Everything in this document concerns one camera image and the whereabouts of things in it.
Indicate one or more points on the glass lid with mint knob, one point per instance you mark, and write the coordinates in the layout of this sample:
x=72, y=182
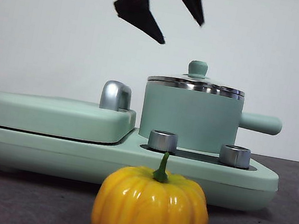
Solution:
x=198, y=68

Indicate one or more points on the yellow pumpkin with green stem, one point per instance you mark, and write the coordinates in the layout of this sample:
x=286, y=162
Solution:
x=149, y=210

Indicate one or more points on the silver control knob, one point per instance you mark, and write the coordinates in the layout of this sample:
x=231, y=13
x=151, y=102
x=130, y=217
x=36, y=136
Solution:
x=234, y=156
x=161, y=141

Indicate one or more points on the mint green griddle cover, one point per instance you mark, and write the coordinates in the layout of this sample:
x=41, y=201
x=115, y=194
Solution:
x=44, y=115

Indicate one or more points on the mint green breakfast machine base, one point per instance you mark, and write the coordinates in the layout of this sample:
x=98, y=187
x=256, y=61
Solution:
x=43, y=154

